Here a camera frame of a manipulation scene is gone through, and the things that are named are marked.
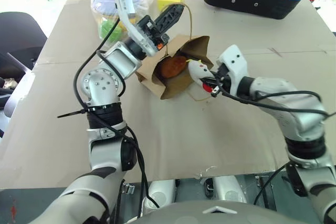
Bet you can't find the white rounded housing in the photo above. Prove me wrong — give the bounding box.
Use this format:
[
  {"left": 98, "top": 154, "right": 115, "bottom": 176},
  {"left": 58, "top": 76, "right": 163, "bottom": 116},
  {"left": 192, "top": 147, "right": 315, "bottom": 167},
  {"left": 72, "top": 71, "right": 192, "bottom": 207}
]
[
  {"left": 212, "top": 175, "right": 248, "bottom": 204},
  {"left": 143, "top": 179, "right": 177, "bottom": 210}
]

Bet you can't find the green toy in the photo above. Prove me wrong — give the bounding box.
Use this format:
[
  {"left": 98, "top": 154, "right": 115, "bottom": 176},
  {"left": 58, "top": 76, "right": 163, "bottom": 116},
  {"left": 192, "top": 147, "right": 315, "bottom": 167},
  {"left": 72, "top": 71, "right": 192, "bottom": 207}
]
[{"left": 99, "top": 20, "right": 123, "bottom": 43}]

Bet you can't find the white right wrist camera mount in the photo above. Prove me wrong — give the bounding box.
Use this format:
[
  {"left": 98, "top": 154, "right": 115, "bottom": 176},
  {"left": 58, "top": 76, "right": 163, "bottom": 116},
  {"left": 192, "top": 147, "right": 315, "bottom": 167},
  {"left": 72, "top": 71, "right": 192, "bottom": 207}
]
[{"left": 216, "top": 45, "right": 250, "bottom": 97}]

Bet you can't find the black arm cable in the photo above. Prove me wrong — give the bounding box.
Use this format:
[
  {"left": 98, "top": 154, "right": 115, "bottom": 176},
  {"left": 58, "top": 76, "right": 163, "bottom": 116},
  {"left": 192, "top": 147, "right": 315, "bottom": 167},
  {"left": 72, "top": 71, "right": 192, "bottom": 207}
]
[
  {"left": 222, "top": 89, "right": 336, "bottom": 120},
  {"left": 73, "top": 1, "right": 161, "bottom": 209}
]

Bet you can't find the brown cardboard sheet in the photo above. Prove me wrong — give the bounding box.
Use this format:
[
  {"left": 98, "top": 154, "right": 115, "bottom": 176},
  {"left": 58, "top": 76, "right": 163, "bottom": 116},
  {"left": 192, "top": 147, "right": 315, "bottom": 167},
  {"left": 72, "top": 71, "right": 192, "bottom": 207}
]
[{"left": 0, "top": 0, "right": 336, "bottom": 190}]

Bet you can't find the black chair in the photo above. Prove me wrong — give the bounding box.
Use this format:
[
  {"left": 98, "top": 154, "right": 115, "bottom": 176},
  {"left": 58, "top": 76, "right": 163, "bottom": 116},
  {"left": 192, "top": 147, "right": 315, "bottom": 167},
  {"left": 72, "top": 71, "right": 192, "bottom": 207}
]
[{"left": 0, "top": 11, "right": 49, "bottom": 120}]

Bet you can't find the metal latch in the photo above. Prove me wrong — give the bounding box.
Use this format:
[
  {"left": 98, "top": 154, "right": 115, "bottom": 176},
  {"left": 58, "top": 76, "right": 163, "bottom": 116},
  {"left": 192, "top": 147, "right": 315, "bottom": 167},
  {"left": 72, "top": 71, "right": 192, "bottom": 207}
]
[
  {"left": 255, "top": 175, "right": 270, "bottom": 188},
  {"left": 122, "top": 182, "right": 136, "bottom": 195}
]

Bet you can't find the clear plastic bag of toys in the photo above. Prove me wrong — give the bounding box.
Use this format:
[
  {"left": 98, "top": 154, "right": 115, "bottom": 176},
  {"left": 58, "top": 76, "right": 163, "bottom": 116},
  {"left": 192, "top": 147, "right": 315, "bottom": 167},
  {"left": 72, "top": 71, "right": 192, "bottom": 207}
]
[{"left": 90, "top": 0, "right": 161, "bottom": 47}]

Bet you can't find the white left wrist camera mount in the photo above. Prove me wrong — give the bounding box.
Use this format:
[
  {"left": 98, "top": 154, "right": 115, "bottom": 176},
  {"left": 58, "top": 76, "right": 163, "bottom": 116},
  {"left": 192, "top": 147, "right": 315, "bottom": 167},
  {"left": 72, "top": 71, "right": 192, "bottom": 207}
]
[{"left": 112, "top": 0, "right": 159, "bottom": 57}]

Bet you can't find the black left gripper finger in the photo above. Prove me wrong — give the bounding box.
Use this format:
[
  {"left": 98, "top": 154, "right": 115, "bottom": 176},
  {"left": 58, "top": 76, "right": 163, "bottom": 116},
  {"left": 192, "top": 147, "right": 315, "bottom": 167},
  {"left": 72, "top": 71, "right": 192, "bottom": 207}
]
[
  {"left": 154, "top": 4, "right": 184, "bottom": 29},
  {"left": 160, "top": 8, "right": 185, "bottom": 36}
]

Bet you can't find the grey robot torso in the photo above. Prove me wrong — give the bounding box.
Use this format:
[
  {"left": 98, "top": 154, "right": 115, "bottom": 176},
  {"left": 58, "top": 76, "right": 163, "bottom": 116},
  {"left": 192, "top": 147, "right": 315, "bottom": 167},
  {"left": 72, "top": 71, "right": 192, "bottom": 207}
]
[{"left": 128, "top": 199, "right": 279, "bottom": 224}]

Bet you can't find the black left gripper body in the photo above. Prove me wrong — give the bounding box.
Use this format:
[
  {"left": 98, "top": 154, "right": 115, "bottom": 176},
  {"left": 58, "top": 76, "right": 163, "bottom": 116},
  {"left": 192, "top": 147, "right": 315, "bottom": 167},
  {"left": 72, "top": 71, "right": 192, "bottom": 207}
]
[{"left": 135, "top": 15, "right": 171, "bottom": 51}]

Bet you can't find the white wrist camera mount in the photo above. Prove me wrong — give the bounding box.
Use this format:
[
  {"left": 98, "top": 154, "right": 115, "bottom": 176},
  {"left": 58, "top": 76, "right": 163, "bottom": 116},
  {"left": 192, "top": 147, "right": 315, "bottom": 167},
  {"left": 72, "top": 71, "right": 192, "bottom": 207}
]
[
  {"left": 216, "top": 45, "right": 250, "bottom": 97},
  {"left": 112, "top": 0, "right": 159, "bottom": 57}
]

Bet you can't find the brown bread roll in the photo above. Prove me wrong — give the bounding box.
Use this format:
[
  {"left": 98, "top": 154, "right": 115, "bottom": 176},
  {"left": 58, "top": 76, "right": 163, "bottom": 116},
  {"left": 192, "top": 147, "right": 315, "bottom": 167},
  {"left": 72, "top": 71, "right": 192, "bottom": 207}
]
[{"left": 160, "top": 55, "right": 187, "bottom": 79}]

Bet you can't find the brown paper bag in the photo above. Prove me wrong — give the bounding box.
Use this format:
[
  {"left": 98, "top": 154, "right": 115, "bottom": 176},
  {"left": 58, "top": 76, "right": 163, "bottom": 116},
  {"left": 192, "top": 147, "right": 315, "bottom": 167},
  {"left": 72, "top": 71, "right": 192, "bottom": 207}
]
[{"left": 135, "top": 2, "right": 215, "bottom": 103}]

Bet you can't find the black zip tie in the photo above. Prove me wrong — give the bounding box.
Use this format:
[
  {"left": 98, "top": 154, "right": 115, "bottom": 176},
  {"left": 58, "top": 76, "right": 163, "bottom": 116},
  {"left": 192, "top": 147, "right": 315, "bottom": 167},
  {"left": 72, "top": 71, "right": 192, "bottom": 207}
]
[{"left": 57, "top": 108, "right": 89, "bottom": 119}]

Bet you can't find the white chicken plush toy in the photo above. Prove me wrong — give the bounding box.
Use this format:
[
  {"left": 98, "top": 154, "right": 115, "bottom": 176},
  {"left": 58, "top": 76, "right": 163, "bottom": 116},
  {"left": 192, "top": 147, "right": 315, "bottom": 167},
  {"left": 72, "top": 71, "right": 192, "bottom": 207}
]
[{"left": 187, "top": 59, "right": 214, "bottom": 94}]

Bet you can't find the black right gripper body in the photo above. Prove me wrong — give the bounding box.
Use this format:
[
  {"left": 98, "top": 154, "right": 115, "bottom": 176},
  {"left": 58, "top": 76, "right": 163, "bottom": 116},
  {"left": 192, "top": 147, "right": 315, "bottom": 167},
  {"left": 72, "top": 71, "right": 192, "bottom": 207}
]
[{"left": 215, "top": 62, "right": 233, "bottom": 92}]

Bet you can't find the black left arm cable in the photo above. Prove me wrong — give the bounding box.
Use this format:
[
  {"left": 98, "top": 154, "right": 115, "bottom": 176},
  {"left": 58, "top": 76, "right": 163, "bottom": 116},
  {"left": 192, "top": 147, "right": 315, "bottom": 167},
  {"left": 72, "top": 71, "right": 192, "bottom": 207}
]
[{"left": 73, "top": 1, "right": 161, "bottom": 209}]

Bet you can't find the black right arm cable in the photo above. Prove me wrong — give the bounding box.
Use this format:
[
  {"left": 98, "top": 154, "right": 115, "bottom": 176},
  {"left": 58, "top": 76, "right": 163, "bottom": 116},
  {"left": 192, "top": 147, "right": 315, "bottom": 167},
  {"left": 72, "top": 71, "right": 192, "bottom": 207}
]
[{"left": 222, "top": 89, "right": 336, "bottom": 120}]

